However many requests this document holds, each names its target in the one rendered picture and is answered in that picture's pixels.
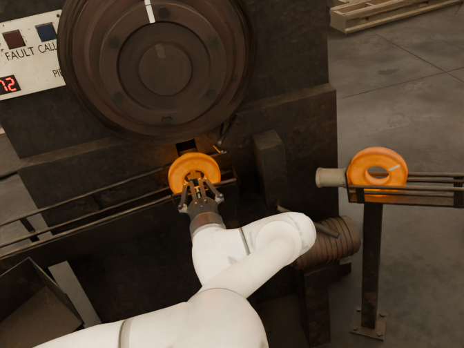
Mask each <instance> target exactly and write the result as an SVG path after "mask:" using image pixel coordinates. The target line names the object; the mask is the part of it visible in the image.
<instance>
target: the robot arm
mask: <svg viewBox="0 0 464 348"><path fill-rule="evenodd" d="M187 177H188V184H183V187H182V196H181V202H180V204H179V205H178V210H179V212H180V214H183V213H187V214H188V215H189V216H190V219H191V223H190V232H191V239H192V243H193V248H192V256H193V264H194V267H195V272H196V274H197V276H198V278H199V279H200V282H201V284H202V288H201V289H200V290H199V291H198V292H197V293H196V294H195V295H194V296H192V297H191V298H190V299H189V300H188V302H182V303H179V304H176V305H173V306H171V307H167V308H164V309H160V310H157V311H153V312H150V313H145V314H142V315H139V316H135V317H132V318H128V319H125V320H120V321H118V322H112V323H107V324H102V325H95V326H93V327H89V328H86V329H82V330H80V331H76V332H74V333H70V334H68V335H65V336H62V337H60V338H56V339H54V340H51V341H48V342H45V343H44V344H41V345H38V346H36V347H33V348H269V345H268V342H267V336H266V333H265V330H264V326H263V324H262V321H261V319H260V317H259V315H258V314H257V313H256V311H255V310H254V309H253V307H252V306H251V305H250V304H249V302H248V301H247V298H248V297H249V296H250V295H251V294H252V293H253V292H254V291H256V290H257V289H258V288H259V287H261V286H262V285H263V284H264V283H265V282H266V281H267V280H268V279H270V278H271V277H272V276H273V275H275V274H276V273H277V272H278V271H279V270H281V268H282V267H284V266H286V265H288V264H291V263H292V262H293V261H294V260H295V259H296V258H298V257H299V256H300V255H302V254H303V253H305V252H307V251H308V250H309V249H310V248H311V247H312V246H313V245H314V243H315V239H316V229H315V226H314V225H313V222H312V221H311V219H310V218H309V217H307V216H306V215H305V214H303V213H296V212H288V213H281V214H277V215H272V216H269V217H266V218H263V219H261V220H257V221H255V222H252V223H250V224H248V225H246V226H243V227H241V228H238V229H229V230H226V227H225V225H224V223H223V221H222V217H221V216H220V215H219V213H218V204H219V203H224V196H223V194H221V193H219V192H218V191H217V190H216V188H215V187H214V185H212V183H211V182H210V180H209V179H208V178H207V177H206V178H204V179H202V178H201V175H200V173H196V172H195V171H191V175H188V176H187ZM204 185H206V187H207V189H208V190H209V191H210V192H211V194H212V196H213V197H214V198H215V200H213V199H211V198H209V197H207V196H206V193H205V190H204ZM196 186H200V191H201V194H202V196H201V197H199V198H197V195H196V192H195V187H196ZM189 189H190V190H191V194H192V198H193V201H192V202H191V203H190V204H189V206H188V208H187V201H188V195H189Z"/></svg>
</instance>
